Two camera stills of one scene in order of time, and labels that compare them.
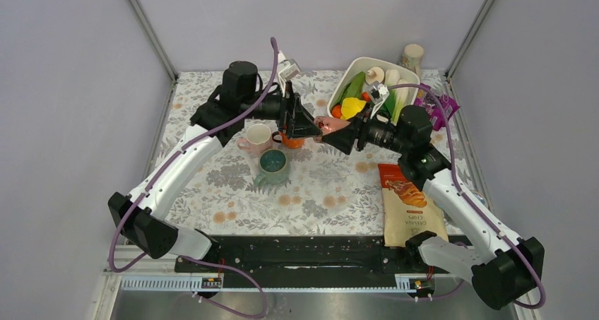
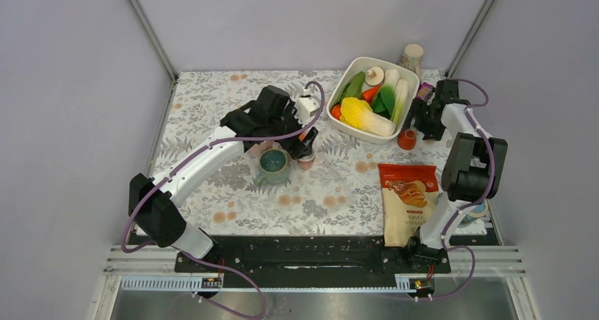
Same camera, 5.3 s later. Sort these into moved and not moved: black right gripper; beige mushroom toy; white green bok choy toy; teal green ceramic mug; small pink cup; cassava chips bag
Moved: small pink cup; black right gripper
Not moved: cassava chips bag; beige mushroom toy; teal green ceramic mug; white green bok choy toy
